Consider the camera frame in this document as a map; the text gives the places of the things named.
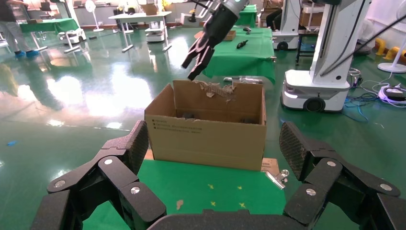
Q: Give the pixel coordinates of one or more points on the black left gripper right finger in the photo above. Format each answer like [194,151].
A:
[323,177]

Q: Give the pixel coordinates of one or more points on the silver binder clip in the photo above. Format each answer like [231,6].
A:
[277,178]

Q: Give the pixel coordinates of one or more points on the blue floor litter scrap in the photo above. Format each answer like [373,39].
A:
[12,143]

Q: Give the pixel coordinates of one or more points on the white fan floor stand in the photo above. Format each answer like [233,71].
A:
[393,67]

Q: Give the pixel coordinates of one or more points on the green cloth covered table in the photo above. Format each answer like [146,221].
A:
[47,24]
[244,60]

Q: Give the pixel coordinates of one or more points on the white metal table leg frame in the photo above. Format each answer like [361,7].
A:
[244,80]

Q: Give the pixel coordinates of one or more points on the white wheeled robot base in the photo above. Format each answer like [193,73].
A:
[74,35]
[155,33]

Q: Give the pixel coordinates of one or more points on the small torn cardboard scrap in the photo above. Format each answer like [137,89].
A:
[179,204]

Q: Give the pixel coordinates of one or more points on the white wheeled column robot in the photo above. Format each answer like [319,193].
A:
[287,22]
[330,57]

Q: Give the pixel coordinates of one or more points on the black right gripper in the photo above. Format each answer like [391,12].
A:
[219,25]

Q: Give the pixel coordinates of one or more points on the white pedestal fan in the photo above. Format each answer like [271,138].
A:
[91,6]

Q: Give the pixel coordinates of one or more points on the green table cloth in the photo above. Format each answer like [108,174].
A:
[196,184]

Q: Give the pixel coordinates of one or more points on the white power strip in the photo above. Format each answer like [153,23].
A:
[391,93]

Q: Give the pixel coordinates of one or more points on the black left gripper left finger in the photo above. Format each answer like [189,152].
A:
[120,177]

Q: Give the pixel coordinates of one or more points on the black metal side table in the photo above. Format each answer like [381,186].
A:
[306,33]

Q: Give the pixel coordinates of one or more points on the white work table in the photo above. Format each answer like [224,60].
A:
[139,16]

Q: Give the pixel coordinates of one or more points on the shallow cardboard box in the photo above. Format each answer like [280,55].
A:
[230,35]

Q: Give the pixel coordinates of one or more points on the large open cardboard carton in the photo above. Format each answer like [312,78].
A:
[209,143]

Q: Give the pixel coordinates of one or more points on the person in grey trousers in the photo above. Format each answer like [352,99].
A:
[14,31]

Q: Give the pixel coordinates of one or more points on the small black tool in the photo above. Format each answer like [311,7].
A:
[242,44]

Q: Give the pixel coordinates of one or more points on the brown cardboard box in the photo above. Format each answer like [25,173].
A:
[149,9]

